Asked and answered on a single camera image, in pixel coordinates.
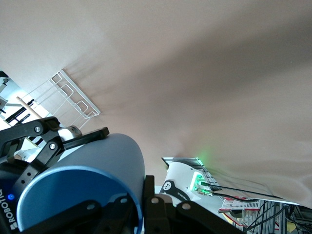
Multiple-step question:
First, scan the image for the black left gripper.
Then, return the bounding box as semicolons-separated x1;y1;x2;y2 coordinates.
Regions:
0;156;27;234

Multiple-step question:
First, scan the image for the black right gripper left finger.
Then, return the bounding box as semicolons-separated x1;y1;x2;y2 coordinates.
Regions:
24;192;137;234

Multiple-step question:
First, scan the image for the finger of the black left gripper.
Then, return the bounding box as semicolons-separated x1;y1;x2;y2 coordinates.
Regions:
0;116;110;195

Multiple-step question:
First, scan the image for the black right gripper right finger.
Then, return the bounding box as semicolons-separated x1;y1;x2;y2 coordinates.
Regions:
143;175;247;234

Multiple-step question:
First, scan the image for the blue plastic cup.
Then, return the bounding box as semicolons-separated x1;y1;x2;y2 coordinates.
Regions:
16;133;147;233

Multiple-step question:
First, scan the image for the wooden rack dowel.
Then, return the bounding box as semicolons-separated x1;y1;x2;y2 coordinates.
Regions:
16;96;41;120

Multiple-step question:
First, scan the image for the white red device box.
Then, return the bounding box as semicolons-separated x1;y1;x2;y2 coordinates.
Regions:
217;195;260;213

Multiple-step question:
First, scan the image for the white wire cup rack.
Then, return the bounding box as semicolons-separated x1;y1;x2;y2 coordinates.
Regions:
31;69;101;130

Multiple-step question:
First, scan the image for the black base power cable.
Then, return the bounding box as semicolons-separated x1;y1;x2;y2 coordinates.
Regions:
209;184;289;203

